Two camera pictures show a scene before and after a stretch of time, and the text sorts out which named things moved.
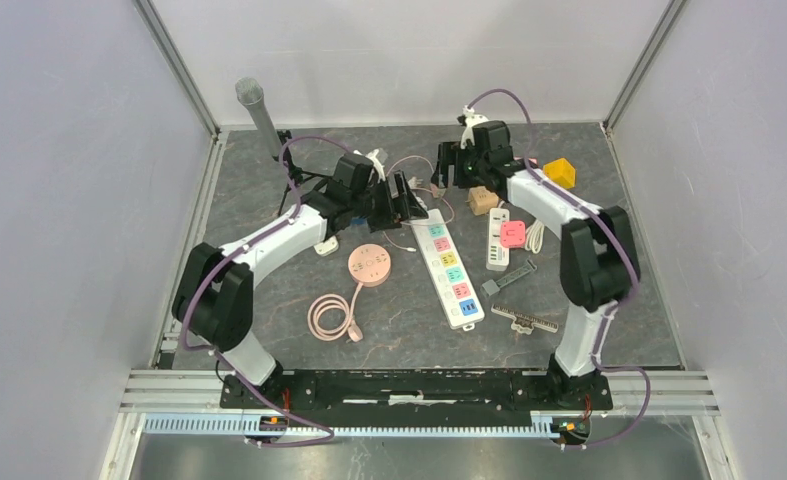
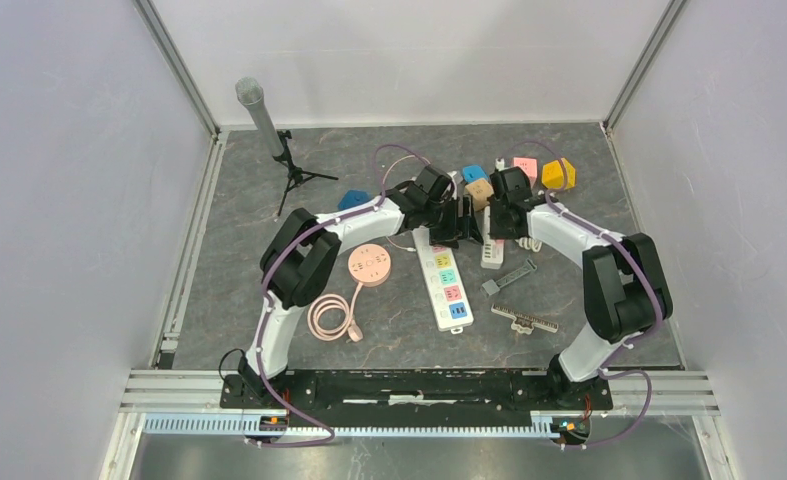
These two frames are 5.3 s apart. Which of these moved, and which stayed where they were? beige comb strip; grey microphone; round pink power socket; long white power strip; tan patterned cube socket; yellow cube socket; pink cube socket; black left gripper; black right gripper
Moved: long white power strip; black left gripper; black right gripper
Stayed: pink cube socket; tan patterned cube socket; beige comb strip; grey microphone; yellow cube socket; round pink power socket
